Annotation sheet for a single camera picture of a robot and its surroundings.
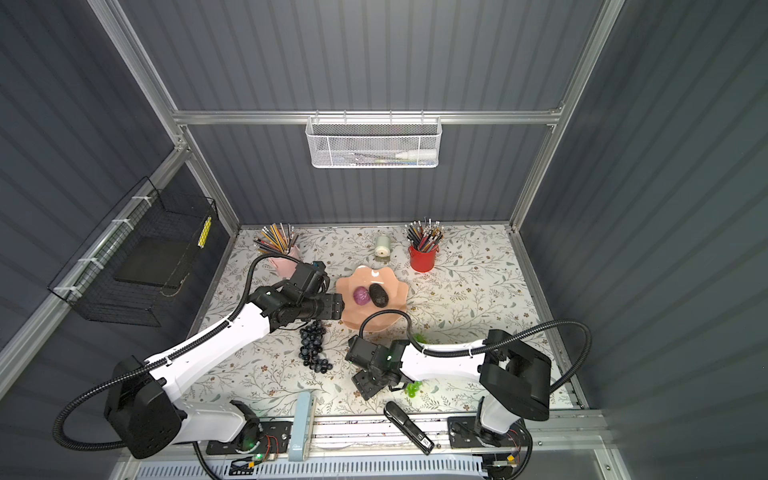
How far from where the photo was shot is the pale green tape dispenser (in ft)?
3.51

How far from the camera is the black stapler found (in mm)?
721

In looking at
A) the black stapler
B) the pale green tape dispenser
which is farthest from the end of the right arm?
the pale green tape dispenser

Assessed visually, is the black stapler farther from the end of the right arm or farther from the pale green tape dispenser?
the pale green tape dispenser

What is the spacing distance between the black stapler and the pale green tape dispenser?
19.5 inches
